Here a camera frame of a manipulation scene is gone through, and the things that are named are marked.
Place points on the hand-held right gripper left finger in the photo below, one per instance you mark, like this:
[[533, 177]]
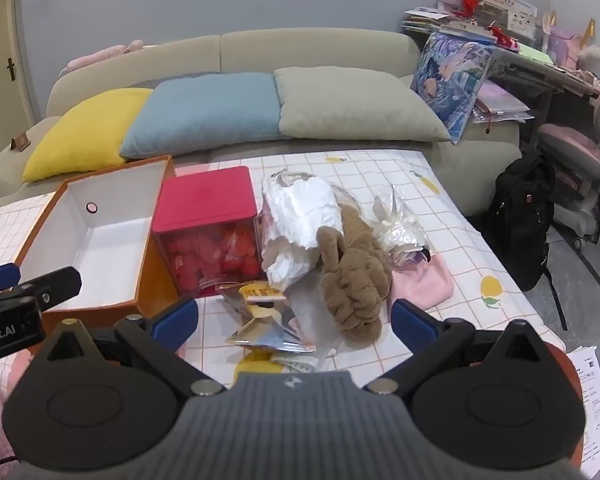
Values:
[[172, 322]]

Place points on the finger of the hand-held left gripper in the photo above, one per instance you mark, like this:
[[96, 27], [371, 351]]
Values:
[[0, 277], [55, 285]]

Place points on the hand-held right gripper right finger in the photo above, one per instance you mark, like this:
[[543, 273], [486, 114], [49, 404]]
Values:
[[410, 322]]

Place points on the pink fleece pouch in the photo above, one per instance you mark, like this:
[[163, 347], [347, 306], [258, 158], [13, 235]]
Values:
[[425, 285]]

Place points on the orange cardboard box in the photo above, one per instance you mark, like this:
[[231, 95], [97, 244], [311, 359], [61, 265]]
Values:
[[105, 240]]

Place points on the brown plush toy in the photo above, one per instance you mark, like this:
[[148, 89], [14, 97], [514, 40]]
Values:
[[355, 280]]

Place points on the clear plastic bag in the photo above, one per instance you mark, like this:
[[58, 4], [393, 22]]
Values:
[[400, 235]]

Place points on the yellow snack packet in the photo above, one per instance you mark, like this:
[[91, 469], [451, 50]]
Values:
[[257, 292]]

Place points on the silver foil packet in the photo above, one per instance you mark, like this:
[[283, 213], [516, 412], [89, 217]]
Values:
[[270, 337]]

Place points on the white cloth bundle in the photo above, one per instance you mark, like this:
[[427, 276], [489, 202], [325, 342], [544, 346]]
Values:
[[295, 220]]

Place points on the checked fruit print tablecloth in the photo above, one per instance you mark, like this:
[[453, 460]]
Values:
[[430, 200]]

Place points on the red lid clear container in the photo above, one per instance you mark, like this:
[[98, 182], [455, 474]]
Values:
[[205, 195]]

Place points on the small brown stand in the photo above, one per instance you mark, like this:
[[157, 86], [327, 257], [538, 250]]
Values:
[[21, 142]]

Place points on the black backpack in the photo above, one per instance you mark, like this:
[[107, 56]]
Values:
[[520, 220]]

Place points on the yellow pillow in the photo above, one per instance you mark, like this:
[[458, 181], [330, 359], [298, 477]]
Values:
[[85, 130]]

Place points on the orange round cushion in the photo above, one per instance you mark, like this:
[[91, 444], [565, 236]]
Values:
[[572, 367]]

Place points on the printed paper sheets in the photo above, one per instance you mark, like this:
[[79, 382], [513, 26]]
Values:
[[590, 400]]

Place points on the grey-green pillow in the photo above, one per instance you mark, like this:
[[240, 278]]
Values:
[[355, 105]]

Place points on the pink plush toy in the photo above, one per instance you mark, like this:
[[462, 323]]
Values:
[[105, 55]]

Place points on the pink plastic folders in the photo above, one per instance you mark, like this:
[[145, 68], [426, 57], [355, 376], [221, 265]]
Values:
[[502, 102]]

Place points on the pink desk chair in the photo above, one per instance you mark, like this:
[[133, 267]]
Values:
[[565, 140]]

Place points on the cream door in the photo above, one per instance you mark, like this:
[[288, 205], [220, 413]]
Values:
[[0, 35]]

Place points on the blue figure print pillow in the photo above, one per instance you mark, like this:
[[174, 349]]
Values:
[[450, 80]]

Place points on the grey desk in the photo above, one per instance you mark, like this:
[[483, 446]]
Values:
[[530, 62]]

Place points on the beige sofa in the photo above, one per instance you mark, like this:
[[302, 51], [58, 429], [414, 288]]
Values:
[[330, 45]]

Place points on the stack of books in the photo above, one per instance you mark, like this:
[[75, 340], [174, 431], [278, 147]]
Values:
[[425, 22]]

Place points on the purple unicorn bag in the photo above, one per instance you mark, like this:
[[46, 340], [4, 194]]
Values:
[[567, 42]]

